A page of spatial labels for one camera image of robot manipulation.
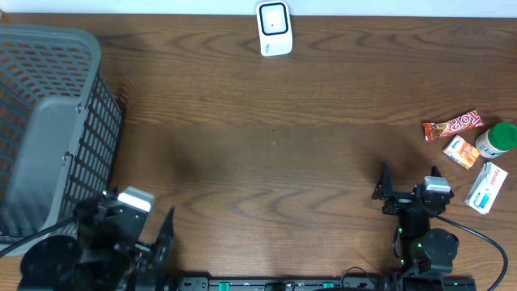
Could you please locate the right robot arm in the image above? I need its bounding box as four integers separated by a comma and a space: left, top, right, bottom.
372, 164, 477, 291

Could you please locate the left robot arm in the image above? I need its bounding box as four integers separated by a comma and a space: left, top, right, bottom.
18, 196, 174, 291

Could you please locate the green lid jar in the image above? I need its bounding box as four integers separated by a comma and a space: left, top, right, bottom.
475, 122, 516, 158

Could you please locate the small orange box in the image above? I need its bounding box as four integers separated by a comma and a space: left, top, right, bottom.
443, 135, 480, 170

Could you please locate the grey plastic mesh basket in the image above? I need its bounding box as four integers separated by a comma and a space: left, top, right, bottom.
1, 24, 123, 255

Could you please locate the red Top chocolate bar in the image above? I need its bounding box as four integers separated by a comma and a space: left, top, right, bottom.
422, 109, 484, 142

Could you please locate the white blue medicine box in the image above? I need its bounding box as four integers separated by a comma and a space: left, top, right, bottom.
464, 162, 508, 215

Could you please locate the black mounting rail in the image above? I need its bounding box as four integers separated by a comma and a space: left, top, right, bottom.
170, 276, 376, 291

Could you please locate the white barcode scanner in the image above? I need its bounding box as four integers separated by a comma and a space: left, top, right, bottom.
256, 1, 293, 57

